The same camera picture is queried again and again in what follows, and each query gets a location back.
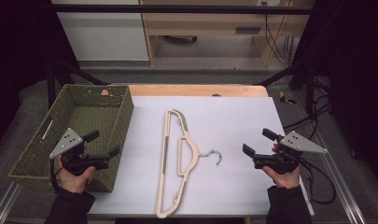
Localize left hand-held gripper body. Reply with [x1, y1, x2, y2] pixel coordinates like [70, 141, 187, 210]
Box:
[49, 127, 111, 175]

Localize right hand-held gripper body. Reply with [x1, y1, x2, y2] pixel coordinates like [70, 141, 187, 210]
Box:
[253, 130, 329, 175]

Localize green woven basket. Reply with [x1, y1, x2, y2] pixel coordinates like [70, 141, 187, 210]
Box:
[7, 84, 135, 193]

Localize beige plastic clothes hanger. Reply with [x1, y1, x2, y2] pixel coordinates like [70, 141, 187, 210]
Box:
[154, 108, 223, 219]

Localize person's right hand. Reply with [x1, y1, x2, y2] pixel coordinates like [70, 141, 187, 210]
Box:
[262, 165, 301, 189]

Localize person's left hand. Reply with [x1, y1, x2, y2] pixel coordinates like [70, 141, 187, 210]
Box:
[56, 155, 97, 194]

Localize yellow and black tool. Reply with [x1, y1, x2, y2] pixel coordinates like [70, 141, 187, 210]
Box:
[278, 91, 297, 105]

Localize black metal stand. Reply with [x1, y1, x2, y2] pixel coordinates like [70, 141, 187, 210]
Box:
[46, 60, 110, 108]
[255, 60, 317, 117]

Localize white cabinet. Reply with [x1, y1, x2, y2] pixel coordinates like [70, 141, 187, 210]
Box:
[50, 0, 150, 63]

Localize dark curtain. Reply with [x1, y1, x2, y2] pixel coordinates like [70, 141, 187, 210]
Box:
[0, 0, 81, 154]
[297, 0, 378, 182]

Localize wooden bench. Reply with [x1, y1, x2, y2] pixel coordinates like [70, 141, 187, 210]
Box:
[139, 0, 315, 67]

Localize white power socket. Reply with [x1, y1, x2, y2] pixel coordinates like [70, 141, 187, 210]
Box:
[256, 0, 282, 7]

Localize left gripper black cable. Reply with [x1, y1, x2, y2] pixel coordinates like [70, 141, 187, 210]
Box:
[49, 159, 63, 192]

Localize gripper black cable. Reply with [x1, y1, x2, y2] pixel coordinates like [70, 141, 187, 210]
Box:
[299, 158, 338, 205]
[49, 159, 63, 192]

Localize black floor cables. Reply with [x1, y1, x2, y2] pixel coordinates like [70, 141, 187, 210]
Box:
[282, 92, 333, 141]

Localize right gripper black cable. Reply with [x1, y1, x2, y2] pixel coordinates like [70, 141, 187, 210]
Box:
[299, 158, 338, 205]

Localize aluminium rail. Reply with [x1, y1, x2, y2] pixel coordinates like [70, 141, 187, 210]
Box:
[0, 181, 23, 224]
[292, 92, 369, 224]

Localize black hanging cables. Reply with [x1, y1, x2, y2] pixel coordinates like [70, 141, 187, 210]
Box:
[263, 13, 296, 66]

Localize black metal frame bar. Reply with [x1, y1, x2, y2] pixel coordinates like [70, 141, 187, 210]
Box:
[50, 3, 315, 15]

